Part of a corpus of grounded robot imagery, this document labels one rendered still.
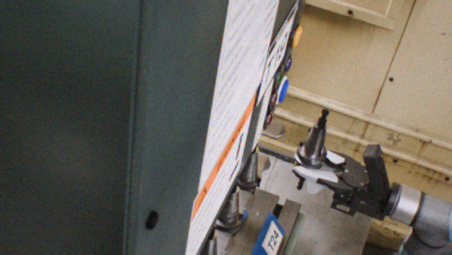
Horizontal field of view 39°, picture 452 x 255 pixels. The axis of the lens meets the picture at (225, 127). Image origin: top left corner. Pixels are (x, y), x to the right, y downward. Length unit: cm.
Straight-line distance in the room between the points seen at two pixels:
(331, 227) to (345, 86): 39
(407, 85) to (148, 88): 134
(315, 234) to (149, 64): 150
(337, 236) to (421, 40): 57
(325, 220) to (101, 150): 148
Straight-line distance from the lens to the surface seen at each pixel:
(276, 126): 136
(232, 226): 114
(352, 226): 179
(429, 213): 133
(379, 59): 158
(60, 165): 35
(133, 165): 33
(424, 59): 156
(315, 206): 179
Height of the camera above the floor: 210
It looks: 41 degrees down
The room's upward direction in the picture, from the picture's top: 11 degrees clockwise
